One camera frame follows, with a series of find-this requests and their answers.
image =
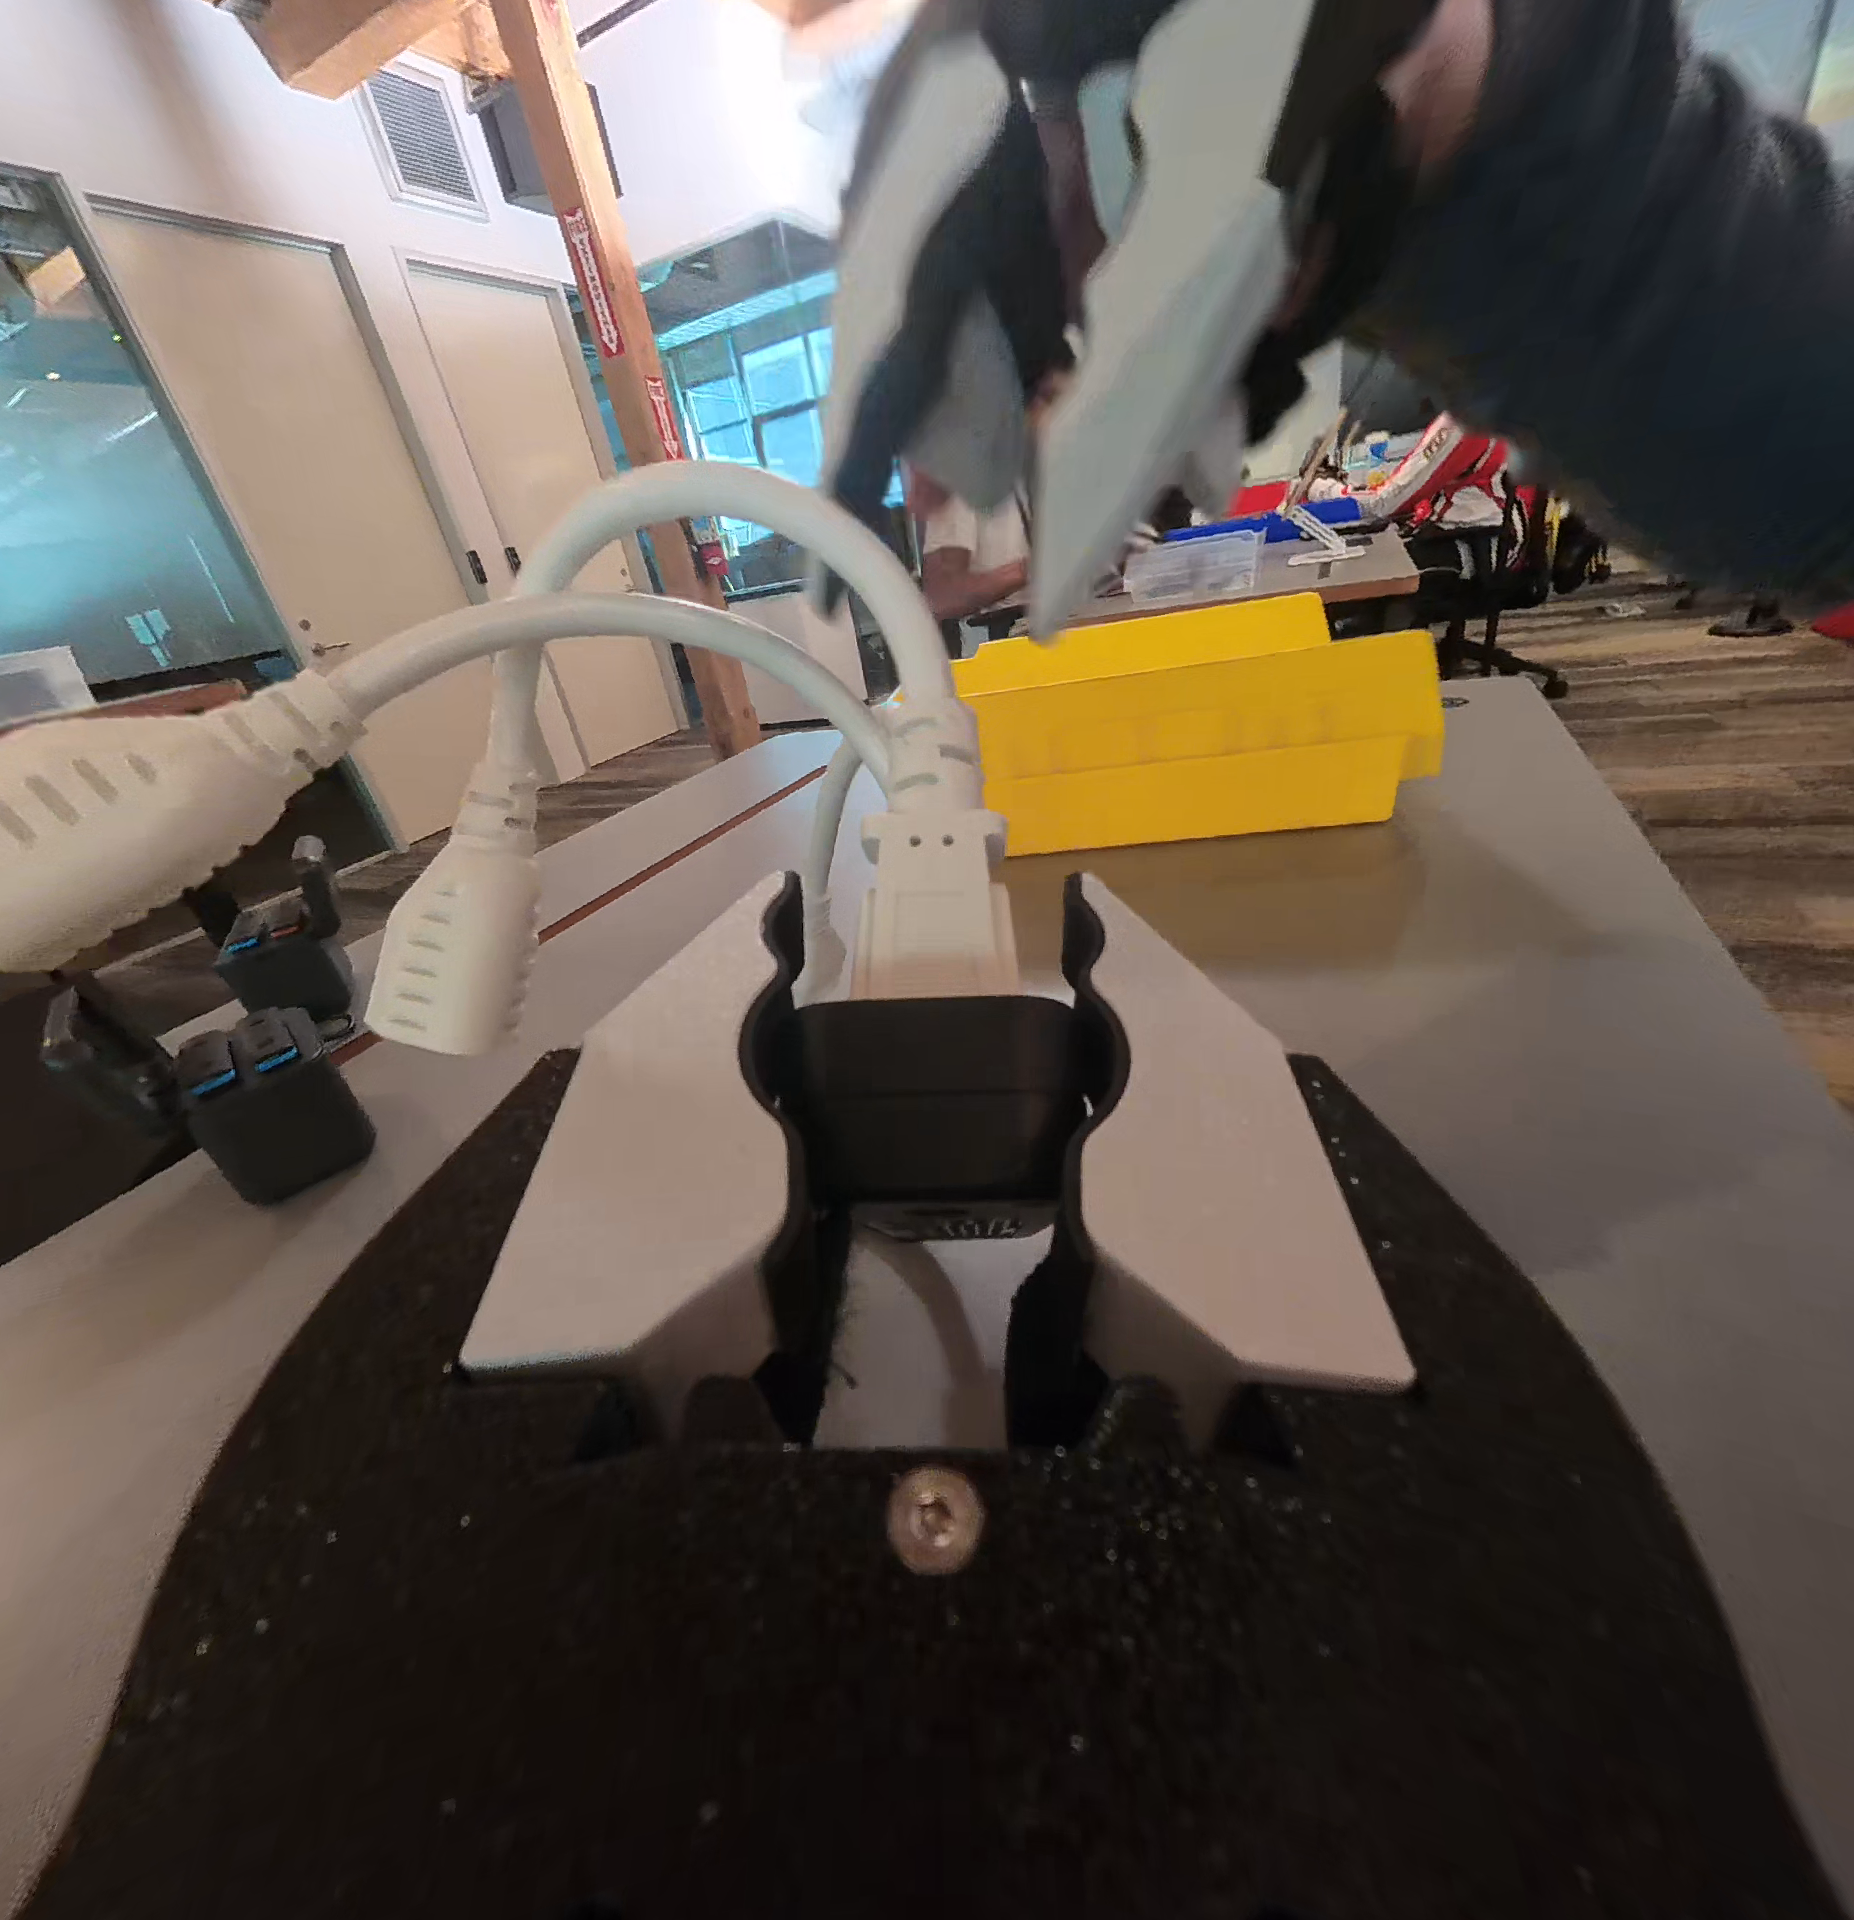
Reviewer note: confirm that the white door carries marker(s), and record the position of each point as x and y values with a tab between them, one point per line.
522	421
298	495

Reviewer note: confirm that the yellow plastic bin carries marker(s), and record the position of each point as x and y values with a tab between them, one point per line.
1196	750

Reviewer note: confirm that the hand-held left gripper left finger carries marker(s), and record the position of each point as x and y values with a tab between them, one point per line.
639	1170

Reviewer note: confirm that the red white jacket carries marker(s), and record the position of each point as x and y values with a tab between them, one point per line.
1444	472

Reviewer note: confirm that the wooden support post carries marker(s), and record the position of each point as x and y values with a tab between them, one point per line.
596	269

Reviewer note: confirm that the black battery charger case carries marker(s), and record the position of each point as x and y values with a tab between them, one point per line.
276	1120
289	978

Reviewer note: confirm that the clear plastic box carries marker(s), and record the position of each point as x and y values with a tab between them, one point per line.
1196	564

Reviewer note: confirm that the grey office desk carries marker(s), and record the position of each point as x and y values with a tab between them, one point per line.
1347	564

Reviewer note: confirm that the black office chair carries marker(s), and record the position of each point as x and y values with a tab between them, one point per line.
1480	586

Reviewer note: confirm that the blue parts bin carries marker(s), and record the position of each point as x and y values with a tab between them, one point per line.
1234	523

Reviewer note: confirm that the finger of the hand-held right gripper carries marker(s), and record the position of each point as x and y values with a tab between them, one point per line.
905	196
1169	269

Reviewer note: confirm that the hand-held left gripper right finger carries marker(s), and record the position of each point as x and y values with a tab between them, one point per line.
1242	1186

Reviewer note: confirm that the wall air vent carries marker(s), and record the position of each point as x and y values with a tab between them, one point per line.
420	136

